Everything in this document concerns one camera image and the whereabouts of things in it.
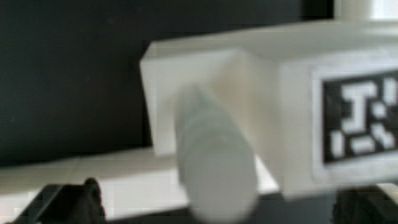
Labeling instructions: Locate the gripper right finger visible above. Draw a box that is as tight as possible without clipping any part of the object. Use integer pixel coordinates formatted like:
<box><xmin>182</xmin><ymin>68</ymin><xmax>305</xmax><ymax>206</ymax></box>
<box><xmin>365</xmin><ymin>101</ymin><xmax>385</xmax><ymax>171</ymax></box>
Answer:
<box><xmin>331</xmin><ymin>183</ymin><xmax>398</xmax><ymax>224</ymax></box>

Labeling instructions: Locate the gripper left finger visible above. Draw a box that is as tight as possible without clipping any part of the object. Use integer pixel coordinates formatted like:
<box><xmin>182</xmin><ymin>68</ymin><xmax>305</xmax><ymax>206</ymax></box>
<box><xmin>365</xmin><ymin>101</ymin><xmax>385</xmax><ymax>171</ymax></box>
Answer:
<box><xmin>10</xmin><ymin>178</ymin><xmax>106</xmax><ymax>224</ymax></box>

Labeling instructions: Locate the white chair seat block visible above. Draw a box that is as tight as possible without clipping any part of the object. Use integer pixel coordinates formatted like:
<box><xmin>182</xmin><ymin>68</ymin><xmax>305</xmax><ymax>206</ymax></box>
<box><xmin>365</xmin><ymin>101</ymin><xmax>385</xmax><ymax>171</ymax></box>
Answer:
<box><xmin>138</xmin><ymin>19</ymin><xmax>398</xmax><ymax>223</ymax></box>

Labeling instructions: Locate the white front fence bar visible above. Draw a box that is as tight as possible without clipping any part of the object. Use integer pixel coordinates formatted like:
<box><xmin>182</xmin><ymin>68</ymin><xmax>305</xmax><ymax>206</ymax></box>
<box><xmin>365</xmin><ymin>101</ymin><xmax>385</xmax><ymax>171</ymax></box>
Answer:
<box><xmin>0</xmin><ymin>150</ymin><xmax>278</xmax><ymax>223</ymax></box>

